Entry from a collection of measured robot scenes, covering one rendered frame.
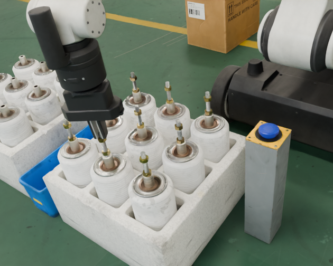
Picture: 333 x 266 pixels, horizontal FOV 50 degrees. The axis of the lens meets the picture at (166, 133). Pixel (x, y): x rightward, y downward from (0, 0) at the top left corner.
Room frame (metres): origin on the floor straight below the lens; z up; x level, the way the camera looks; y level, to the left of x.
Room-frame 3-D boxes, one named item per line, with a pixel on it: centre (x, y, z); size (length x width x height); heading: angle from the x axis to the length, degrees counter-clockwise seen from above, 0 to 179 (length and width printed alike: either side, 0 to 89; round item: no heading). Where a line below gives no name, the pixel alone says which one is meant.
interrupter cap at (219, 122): (0.71, -0.11, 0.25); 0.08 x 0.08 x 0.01
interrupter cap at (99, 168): (0.62, 0.14, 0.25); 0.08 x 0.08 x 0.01
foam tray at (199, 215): (0.70, 0.06, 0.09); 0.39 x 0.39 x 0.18; 47
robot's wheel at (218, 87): (1.06, -0.24, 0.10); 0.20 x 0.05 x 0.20; 135
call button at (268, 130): (0.56, -0.21, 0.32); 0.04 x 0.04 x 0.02
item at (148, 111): (0.87, 0.06, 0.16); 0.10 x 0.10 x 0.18
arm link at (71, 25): (0.60, 0.14, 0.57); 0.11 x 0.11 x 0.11; 62
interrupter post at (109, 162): (0.62, 0.14, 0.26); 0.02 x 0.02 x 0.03
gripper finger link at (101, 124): (0.61, 0.13, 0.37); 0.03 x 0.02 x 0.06; 168
